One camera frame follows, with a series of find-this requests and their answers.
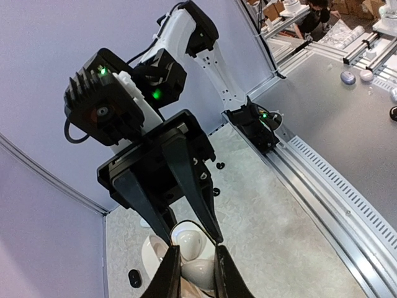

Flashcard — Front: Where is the person in black shirt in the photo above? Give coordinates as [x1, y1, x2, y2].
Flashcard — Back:
[294, 0, 341, 40]

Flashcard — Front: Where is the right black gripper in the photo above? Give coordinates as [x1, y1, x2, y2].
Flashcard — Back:
[97, 109, 223, 245]

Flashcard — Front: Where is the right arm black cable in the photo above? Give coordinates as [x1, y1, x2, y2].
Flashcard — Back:
[63, 2, 184, 145]

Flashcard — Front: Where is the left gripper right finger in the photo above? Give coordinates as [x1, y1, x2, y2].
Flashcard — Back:
[214, 245, 254, 298]

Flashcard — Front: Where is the white oval charging case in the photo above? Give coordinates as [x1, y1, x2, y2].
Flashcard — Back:
[140, 218, 150, 228]

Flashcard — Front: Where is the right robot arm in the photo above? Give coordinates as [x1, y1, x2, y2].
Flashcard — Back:
[91, 1, 254, 243]

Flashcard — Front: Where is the aluminium front rail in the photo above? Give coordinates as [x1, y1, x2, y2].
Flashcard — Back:
[221, 111, 397, 298]

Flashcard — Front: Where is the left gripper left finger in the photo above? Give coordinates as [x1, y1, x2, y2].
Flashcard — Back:
[141, 245, 181, 298]

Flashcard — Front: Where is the black earbud charging case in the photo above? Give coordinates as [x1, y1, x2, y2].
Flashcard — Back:
[128, 269, 142, 288]

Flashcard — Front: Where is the black clip earbud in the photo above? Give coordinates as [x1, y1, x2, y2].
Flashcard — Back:
[216, 162, 225, 169]
[213, 187, 220, 196]

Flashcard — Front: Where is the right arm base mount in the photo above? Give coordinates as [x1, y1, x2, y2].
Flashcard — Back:
[225, 97, 283, 155]

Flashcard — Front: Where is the white stem earbud charging case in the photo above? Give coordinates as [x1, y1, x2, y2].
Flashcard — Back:
[141, 220, 215, 297]

